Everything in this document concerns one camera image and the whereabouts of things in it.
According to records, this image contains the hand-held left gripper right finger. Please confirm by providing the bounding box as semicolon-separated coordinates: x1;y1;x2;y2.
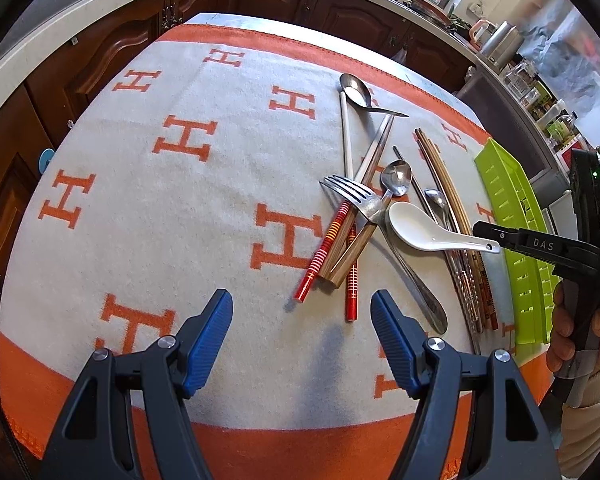
370;289;563;480

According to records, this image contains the striped wooden chopstick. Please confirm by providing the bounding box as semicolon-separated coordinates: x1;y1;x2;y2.
414;129;492;332
419;127;499;331

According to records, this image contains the green plastic basket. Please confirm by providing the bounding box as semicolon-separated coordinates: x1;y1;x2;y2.
473;136;562;346

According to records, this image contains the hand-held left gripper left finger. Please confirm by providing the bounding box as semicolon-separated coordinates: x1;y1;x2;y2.
39;288;234;480

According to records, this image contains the steel chopstick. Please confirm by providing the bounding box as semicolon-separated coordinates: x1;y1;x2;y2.
393;145;483;335

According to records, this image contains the row of jars and bottles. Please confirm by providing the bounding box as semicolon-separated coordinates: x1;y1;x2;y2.
502;59;583;148

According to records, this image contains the grey metal appliance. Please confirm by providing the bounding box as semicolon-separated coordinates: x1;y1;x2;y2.
456;66;569;202

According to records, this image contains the pink plastic jug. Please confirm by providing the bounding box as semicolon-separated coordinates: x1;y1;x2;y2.
468;18;497;49

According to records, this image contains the person's right forearm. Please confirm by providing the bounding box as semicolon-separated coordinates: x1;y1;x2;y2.
560;352;600;480

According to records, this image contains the orange and white printed blanket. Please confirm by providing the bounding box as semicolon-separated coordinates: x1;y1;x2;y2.
0;24;571;480

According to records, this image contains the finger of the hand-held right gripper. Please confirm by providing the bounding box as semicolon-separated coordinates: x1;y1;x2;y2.
472;221;572;266

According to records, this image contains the steel spoon with bronze handle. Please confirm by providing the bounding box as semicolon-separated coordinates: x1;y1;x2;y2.
325;159;413;286

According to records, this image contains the white chopstick with red end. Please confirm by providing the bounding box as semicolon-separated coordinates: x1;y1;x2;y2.
293;115;393;305
339;89;359;322

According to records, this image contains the white ceramic spoon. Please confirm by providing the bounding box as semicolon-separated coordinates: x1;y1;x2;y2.
387;201;502;254

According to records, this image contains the small long-handled steel spoon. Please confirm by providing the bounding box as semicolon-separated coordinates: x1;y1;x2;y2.
424;188;481;333

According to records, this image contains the steel kettle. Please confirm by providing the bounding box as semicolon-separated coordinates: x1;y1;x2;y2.
480;20;524;69

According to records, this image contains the large steel spoon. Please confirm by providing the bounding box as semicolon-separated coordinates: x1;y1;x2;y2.
339;73;410;119

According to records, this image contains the brown pan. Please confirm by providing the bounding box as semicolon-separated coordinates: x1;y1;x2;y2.
409;0;454;27

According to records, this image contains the white kitchen countertop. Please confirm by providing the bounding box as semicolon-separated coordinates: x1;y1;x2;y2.
0;0;486;126

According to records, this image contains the person's right hand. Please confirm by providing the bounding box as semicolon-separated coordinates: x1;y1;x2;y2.
546;284;600;377

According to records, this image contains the steel fork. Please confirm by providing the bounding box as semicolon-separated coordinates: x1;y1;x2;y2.
321;174;449;335

